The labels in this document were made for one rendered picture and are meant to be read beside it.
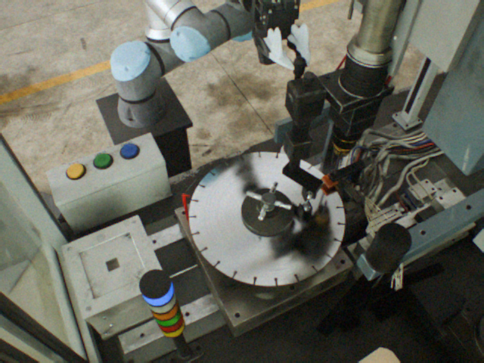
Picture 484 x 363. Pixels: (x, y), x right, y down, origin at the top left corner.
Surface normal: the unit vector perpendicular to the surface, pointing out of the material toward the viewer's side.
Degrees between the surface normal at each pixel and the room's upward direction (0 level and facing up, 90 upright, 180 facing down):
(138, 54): 8
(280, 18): 90
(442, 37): 90
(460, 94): 90
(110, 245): 0
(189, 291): 0
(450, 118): 90
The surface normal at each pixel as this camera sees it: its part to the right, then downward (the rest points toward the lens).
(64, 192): 0.00, -0.59
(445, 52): -0.89, 0.36
